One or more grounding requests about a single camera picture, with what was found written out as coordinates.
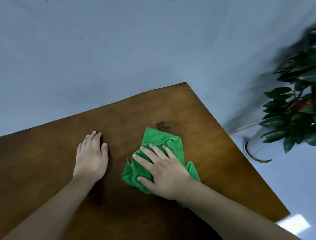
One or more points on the person's left hand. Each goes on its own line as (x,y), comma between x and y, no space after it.
(90,163)

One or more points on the person's right hand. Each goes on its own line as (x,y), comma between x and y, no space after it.
(170,175)

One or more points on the person's right middle finger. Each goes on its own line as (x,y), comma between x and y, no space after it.
(150,154)

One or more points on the person's left middle finger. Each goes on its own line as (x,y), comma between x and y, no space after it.
(91,139)

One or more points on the person's left little finger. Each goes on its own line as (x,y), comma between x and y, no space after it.
(79,150)

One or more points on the person's left thumb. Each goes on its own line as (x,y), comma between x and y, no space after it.
(105,152)

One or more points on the person's right little finger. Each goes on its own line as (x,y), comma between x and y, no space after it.
(170,152)

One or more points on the person's right thumb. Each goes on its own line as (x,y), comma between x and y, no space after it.
(145,182)

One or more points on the green microfibre cloth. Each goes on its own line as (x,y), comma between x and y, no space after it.
(158,139)

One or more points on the person's left forearm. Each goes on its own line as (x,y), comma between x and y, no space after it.
(51,210)

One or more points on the person's right forearm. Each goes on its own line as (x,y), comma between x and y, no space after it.
(229,217)

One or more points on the white round plant pot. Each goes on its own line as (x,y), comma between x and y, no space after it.
(261,148)

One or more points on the green leafy plant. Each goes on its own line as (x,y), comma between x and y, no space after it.
(293,116)

